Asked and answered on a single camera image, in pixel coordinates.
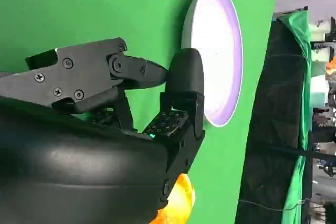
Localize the thin black bar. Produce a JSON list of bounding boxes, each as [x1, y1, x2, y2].
[[246, 141, 336, 162]]

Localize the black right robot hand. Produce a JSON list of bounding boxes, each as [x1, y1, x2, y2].
[[0, 37, 206, 224]]

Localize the black backdrop cloth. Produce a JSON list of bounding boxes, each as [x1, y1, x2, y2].
[[237, 11, 313, 224]]

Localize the hanging green cloth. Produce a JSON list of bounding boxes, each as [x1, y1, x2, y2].
[[277, 10, 313, 224]]

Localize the lilac plate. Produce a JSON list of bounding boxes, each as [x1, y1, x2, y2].
[[181, 0, 244, 127]]

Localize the orange white toy bread roll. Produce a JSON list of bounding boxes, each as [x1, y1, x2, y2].
[[151, 173, 196, 224]]

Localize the green table cloth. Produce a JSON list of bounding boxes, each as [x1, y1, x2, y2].
[[0, 0, 279, 224]]

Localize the workshop machines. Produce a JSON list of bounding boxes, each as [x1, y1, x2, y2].
[[309, 16, 336, 180]]

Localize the thin dark hanging cable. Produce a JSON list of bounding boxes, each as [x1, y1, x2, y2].
[[238, 197, 310, 211]]

